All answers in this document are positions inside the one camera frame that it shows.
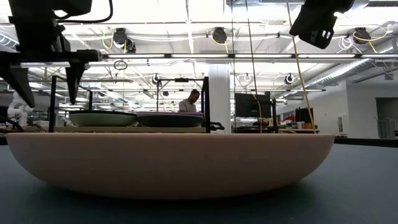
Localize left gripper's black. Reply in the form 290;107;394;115
0;0;103;108

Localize silver ventilation duct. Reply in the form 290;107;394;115
306;46;398;90

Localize peach plastic plate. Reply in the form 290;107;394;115
5;133;336;200

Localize background black rig frame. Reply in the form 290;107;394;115
156;77;206;113

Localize white building column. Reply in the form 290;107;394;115
207;63;232;134

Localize large black monitor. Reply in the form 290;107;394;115
234;93;272;119

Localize yellow power cable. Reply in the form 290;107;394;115
287;0;318;134

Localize black wire dish rack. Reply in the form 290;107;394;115
48;75;211;134

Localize black ceiling cable reel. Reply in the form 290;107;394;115
111;27;137;54
211;27;228;45
353;27;371;45

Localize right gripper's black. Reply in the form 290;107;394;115
289;0;356;50

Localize cluttered background desk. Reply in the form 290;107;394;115
278;107;320;134

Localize black plastic plate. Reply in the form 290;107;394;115
136;114;205;128

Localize left arm's black wrist camera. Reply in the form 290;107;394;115
51;0;93;18

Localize white humanoid robot figure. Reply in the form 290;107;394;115
6;91;34;127

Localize white plastic plate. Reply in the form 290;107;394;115
68;112;138;128

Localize black hanging cable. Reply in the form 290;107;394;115
245;0;262;134

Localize person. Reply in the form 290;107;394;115
178;88;201;113

